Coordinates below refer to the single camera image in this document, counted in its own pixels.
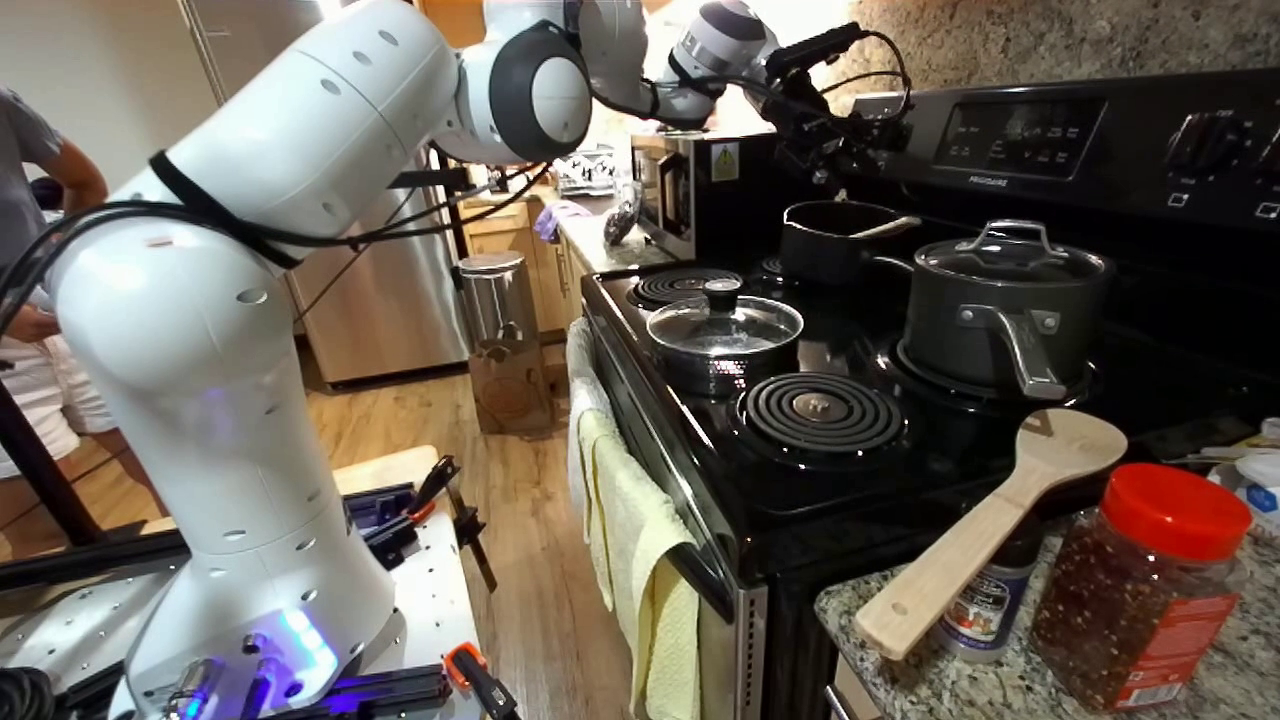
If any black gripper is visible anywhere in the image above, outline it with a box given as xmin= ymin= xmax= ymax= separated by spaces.
xmin=765 ymin=71 xmax=867 ymax=180

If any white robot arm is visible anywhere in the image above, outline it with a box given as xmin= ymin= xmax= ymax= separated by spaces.
xmin=46 ymin=0 xmax=854 ymax=720

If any black pot without lid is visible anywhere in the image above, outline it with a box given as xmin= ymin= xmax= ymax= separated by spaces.
xmin=782 ymin=199 xmax=918 ymax=286

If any dark pot with lid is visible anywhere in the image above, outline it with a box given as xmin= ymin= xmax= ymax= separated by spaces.
xmin=900 ymin=221 xmax=1114 ymax=398

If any black electric stove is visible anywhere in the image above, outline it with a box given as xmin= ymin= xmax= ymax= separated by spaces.
xmin=585 ymin=69 xmax=1280 ymax=720

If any black microwave oven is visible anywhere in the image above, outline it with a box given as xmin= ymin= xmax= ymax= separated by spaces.
xmin=633 ymin=133 xmax=782 ymax=264

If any coil burner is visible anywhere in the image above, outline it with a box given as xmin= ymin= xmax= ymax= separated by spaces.
xmin=735 ymin=373 xmax=904 ymax=456

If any large wooden spatula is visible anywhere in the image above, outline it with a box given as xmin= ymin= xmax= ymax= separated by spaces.
xmin=855 ymin=409 xmax=1127 ymax=660

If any yellow dish towel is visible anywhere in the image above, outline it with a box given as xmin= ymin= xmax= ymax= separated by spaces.
xmin=567 ymin=319 xmax=699 ymax=720

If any stainless steel refrigerator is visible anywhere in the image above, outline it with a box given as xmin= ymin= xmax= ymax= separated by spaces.
xmin=173 ymin=0 xmax=474 ymax=393

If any small spice bottle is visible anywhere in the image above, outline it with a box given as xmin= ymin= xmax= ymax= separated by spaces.
xmin=939 ymin=520 xmax=1045 ymax=655

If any red lid spice jar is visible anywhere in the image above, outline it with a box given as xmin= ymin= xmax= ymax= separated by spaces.
xmin=1028 ymin=462 xmax=1252 ymax=710

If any person in grey shirt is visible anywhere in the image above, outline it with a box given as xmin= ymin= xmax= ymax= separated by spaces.
xmin=0 ymin=87 xmax=112 ymax=347

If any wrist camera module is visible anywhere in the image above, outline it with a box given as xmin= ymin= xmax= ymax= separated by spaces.
xmin=765 ymin=18 xmax=867 ymax=75

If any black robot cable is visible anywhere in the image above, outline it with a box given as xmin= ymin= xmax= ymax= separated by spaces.
xmin=0 ymin=148 xmax=558 ymax=337

